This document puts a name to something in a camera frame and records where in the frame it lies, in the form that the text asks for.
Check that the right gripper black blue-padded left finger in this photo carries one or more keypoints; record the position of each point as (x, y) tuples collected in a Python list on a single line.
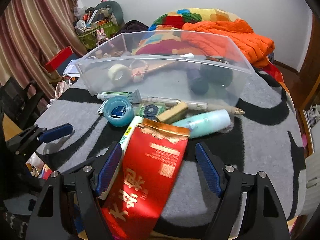
[(52, 215)]

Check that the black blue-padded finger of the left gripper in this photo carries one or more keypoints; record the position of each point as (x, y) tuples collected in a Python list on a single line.
[(56, 133)]

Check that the red gold packet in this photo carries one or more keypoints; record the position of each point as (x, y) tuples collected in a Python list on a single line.
[(148, 172)]

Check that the white silver pen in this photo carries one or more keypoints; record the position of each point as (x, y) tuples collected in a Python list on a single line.
[(195, 106)]

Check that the white ointment tube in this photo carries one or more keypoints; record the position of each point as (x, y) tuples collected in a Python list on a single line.
[(133, 97)]

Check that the light blue bottle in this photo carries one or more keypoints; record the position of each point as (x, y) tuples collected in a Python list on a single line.
[(205, 123)]

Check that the red box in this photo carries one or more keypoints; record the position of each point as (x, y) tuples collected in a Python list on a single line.
[(60, 61)]

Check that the blue tape roll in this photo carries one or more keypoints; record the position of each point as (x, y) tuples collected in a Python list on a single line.
[(118, 111)]

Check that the blue notebook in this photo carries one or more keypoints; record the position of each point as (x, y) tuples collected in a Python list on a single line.
[(71, 68)]

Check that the yellow sponge eraser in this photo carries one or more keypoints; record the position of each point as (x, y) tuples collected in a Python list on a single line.
[(176, 113)]

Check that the light green tube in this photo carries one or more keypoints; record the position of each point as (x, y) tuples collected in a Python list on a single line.
[(124, 143)]

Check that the white tape roll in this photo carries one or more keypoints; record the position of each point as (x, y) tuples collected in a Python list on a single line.
[(119, 75)]

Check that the dark purple bottle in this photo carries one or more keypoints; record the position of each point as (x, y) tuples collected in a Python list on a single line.
[(197, 83)]

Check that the blue card packet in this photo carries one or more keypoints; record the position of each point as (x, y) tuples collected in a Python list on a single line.
[(150, 110)]

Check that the green basket of clutter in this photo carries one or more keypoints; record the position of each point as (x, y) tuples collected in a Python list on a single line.
[(100, 26)]

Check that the rabbit plush doll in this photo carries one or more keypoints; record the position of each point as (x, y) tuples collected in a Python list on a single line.
[(101, 36)]

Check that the striped brown curtain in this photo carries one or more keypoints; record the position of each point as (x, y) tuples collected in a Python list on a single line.
[(32, 33)]

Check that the clear plastic storage box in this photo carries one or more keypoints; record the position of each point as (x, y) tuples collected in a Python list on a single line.
[(223, 65)]

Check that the green grey neck pillow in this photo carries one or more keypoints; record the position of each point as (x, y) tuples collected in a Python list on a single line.
[(111, 10)]

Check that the dark clothes pile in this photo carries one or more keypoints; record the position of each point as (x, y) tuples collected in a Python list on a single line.
[(132, 27)]

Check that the colourful patchwork quilt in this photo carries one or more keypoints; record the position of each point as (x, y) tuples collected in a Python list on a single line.
[(165, 34)]

